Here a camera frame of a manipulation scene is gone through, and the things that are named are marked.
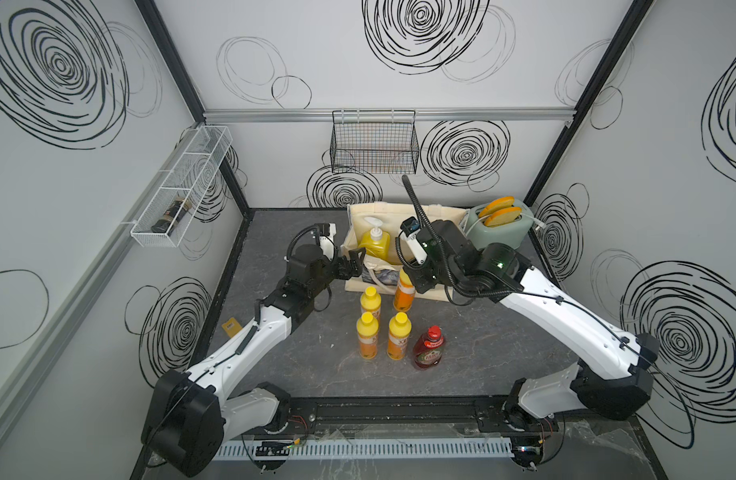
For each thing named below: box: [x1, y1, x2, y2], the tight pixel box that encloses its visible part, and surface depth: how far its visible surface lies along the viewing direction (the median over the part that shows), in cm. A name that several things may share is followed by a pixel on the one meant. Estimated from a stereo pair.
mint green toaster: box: [466, 198, 534, 250], surface depth 98 cm
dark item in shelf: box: [151, 196, 192, 237], surface depth 69 cm
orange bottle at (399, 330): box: [386, 312, 412, 361], surface depth 72 cm
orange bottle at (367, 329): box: [356, 311, 379, 360], surface depth 72 cm
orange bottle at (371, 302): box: [360, 286, 381, 321], surface depth 75 cm
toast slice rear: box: [479, 196, 515, 218], surface depth 95 cm
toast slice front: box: [484, 207, 523, 227], surface depth 93 cm
